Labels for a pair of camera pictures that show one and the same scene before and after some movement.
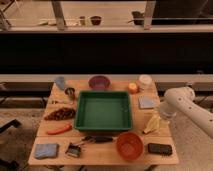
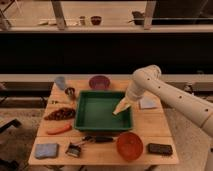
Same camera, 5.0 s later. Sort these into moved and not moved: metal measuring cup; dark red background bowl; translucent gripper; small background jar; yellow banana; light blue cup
Moved: translucent gripper; yellow banana
Not moved: dark red background bowl; light blue cup; metal measuring cup; small background jar
